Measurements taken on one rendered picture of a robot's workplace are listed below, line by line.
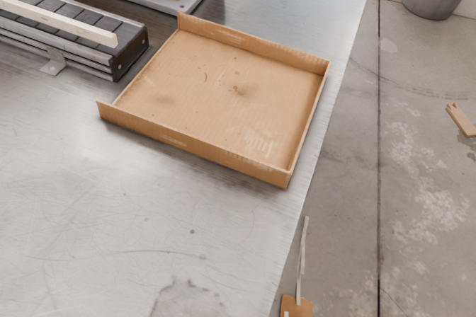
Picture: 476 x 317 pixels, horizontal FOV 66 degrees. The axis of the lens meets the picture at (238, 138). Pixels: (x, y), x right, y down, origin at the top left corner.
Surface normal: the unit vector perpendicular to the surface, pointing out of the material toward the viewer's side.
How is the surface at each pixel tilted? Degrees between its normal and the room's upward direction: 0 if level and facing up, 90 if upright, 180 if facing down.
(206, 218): 0
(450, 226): 0
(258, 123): 0
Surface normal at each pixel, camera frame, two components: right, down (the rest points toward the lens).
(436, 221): 0.10, -0.62
